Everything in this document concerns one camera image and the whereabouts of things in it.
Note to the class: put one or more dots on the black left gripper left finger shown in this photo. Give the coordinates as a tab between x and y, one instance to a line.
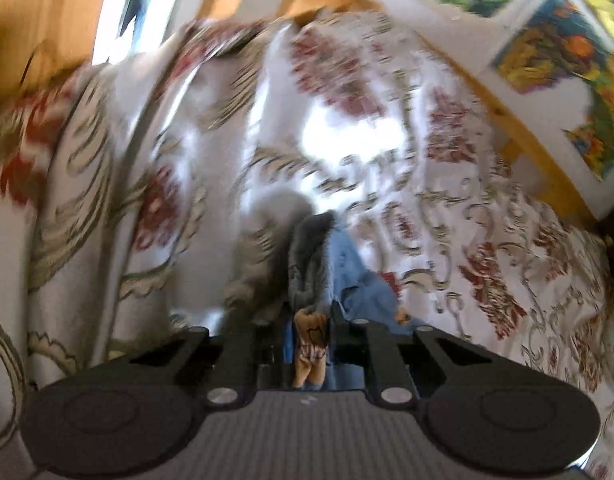
250	360

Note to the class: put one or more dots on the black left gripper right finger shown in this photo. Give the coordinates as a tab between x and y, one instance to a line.
374	348

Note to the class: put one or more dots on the blue orange patterned pants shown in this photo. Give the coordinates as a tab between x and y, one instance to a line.
326	270

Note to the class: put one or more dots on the white floral bedspread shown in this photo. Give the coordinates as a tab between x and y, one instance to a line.
137	195

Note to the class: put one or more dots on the yellow green wall poster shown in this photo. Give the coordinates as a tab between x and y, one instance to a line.
569	39

